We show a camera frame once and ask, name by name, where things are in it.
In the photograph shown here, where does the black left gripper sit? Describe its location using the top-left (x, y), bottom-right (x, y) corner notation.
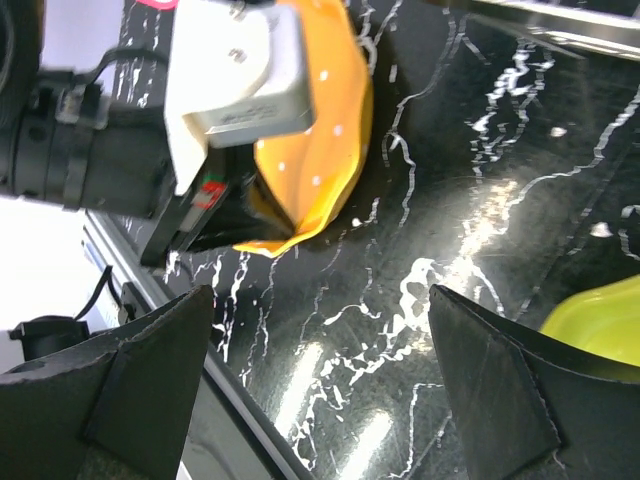
top-left (1, 71), bottom-right (295, 268)

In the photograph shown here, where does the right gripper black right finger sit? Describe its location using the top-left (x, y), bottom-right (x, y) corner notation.
top-left (429, 284), bottom-right (639, 479)

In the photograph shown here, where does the lime green polka dot plate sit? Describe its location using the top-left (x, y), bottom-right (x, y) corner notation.
top-left (540, 275), bottom-right (640, 366)

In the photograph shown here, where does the pink framed whiteboard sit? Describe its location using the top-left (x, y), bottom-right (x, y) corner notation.
top-left (138, 0), bottom-right (179, 11)

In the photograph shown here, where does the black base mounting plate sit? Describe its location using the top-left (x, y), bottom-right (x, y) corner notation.
top-left (9, 209), bottom-right (321, 480)

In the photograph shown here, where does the orange polka dot plate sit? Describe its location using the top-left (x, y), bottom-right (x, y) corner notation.
top-left (234, 1), bottom-right (373, 258)

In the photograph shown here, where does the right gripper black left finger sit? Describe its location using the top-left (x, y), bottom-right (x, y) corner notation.
top-left (1, 286), bottom-right (213, 479)

